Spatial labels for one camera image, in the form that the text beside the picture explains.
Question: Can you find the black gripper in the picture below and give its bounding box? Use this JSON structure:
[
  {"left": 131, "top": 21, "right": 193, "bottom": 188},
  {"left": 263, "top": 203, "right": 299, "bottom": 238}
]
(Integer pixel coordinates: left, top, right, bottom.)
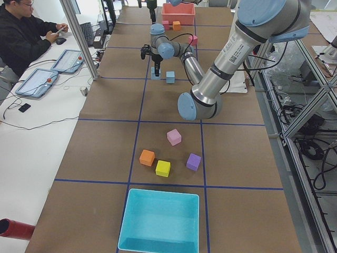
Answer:
[{"left": 140, "top": 44, "right": 161, "bottom": 76}]

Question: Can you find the blue foam block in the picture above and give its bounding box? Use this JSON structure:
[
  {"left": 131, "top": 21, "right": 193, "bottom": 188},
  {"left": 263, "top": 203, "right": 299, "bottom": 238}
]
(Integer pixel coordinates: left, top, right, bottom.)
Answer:
[
  {"left": 166, "top": 71, "right": 175, "bottom": 84},
  {"left": 151, "top": 66, "right": 161, "bottom": 80}
]

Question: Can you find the pink foam block near bin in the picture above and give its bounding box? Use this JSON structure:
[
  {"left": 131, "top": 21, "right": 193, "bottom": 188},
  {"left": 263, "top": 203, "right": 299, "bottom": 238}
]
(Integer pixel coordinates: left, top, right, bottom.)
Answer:
[{"left": 162, "top": 20, "right": 170, "bottom": 30}]

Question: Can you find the magenta foam block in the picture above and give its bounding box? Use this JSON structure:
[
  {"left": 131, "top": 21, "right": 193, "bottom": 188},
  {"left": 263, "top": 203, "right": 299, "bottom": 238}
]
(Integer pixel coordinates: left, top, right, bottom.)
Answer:
[{"left": 188, "top": 35, "right": 199, "bottom": 47}]

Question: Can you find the orange foam block right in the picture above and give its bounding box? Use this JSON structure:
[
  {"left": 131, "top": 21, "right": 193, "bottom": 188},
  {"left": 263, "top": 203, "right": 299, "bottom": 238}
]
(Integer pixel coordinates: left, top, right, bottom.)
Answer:
[{"left": 172, "top": 21, "right": 181, "bottom": 31}]

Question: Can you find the orange foam block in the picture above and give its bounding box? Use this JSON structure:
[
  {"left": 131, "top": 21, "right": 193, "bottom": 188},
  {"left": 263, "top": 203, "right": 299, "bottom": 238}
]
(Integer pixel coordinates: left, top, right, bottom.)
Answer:
[
  {"left": 139, "top": 149, "right": 155, "bottom": 167},
  {"left": 172, "top": 21, "right": 181, "bottom": 31}
]

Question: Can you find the pink plastic bin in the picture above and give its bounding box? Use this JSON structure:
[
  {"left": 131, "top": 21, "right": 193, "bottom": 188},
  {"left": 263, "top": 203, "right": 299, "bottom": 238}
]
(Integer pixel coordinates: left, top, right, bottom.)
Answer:
[{"left": 161, "top": 3, "right": 195, "bottom": 25}]

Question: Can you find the light pink foam block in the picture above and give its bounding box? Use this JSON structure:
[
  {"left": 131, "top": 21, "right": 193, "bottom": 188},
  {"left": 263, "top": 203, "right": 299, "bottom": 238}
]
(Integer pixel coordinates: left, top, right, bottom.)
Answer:
[{"left": 166, "top": 129, "right": 182, "bottom": 146}]

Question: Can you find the small metal cylinder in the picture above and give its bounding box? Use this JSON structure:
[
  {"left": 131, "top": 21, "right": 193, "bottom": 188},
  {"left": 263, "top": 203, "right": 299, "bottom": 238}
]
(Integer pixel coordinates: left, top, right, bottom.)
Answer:
[{"left": 80, "top": 86, "right": 88, "bottom": 96}]

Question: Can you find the black keyboard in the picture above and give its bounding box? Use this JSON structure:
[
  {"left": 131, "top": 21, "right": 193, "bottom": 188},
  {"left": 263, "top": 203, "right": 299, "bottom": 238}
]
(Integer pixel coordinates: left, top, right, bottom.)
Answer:
[{"left": 80, "top": 22, "right": 94, "bottom": 47}]

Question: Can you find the teach pendant far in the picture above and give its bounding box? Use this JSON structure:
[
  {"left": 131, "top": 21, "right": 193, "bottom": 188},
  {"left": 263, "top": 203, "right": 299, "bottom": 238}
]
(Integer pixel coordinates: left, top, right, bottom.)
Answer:
[{"left": 51, "top": 50, "right": 84, "bottom": 74}]

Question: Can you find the teach pendant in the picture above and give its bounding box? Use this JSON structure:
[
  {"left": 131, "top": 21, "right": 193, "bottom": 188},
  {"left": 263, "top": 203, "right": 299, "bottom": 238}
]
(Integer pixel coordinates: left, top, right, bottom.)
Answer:
[
  {"left": 51, "top": 50, "right": 84, "bottom": 74},
  {"left": 15, "top": 68, "right": 59, "bottom": 99}
]

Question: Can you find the orange foam block left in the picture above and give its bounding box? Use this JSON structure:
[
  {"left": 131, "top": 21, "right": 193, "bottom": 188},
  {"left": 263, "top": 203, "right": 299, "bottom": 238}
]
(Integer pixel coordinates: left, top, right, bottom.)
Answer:
[{"left": 139, "top": 149, "right": 155, "bottom": 167}]

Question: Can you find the black computer mouse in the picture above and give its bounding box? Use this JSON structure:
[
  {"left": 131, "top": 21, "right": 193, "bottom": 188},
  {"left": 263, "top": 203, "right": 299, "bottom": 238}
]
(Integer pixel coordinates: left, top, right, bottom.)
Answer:
[{"left": 56, "top": 37, "right": 66, "bottom": 45}]

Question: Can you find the purple foam block left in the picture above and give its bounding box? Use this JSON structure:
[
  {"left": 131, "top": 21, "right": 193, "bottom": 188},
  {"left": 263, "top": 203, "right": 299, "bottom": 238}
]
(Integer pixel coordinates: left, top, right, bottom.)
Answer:
[{"left": 186, "top": 153, "right": 201, "bottom": 171}]

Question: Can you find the yellow foam block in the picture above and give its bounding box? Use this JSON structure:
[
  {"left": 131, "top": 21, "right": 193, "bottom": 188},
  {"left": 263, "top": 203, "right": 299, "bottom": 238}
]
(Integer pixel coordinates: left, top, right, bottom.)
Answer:
[{"left": 155, "top": 160, "right": 171, "bottom": 177}]

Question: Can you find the teach pendant near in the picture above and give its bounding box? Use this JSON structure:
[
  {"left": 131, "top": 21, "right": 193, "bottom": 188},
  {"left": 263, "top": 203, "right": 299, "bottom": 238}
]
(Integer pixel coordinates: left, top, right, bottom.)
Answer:
[{"left": 15, "top": 68, "right": 59, "bottom": 99}]

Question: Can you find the seated person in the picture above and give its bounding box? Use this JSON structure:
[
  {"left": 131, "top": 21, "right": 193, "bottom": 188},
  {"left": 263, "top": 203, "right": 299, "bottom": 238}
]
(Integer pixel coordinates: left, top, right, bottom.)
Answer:
[{"left": 1, "top": 1, "right": 68, "bottom": 77}]

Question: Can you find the black smartphone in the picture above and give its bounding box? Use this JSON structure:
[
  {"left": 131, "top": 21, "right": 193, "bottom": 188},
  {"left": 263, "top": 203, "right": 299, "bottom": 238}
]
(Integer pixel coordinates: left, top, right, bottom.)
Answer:
[{"left": 18, "top": 103, "right": 31, "bottom": 113}]

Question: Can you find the blue plastic bin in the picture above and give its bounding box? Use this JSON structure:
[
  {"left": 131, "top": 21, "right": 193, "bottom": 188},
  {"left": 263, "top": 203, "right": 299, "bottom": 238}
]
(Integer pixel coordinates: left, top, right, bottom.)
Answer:
[{"left": 117, "top": 189, "right": 200, "bottom": 252}]

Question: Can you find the red cylinder bottle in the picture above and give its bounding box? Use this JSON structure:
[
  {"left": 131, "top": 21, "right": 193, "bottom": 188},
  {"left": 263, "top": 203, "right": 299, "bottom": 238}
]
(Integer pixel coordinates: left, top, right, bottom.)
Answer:
[{"left": 1, "top": 218, "right": 35, "bottom": 240}]

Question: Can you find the aluminium frame post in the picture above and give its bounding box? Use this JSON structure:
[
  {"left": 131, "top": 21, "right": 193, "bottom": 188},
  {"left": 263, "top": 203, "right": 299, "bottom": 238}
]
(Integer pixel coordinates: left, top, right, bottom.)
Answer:
[{"left": 60, "top": 0, "right": 98, "bottom": 81}]

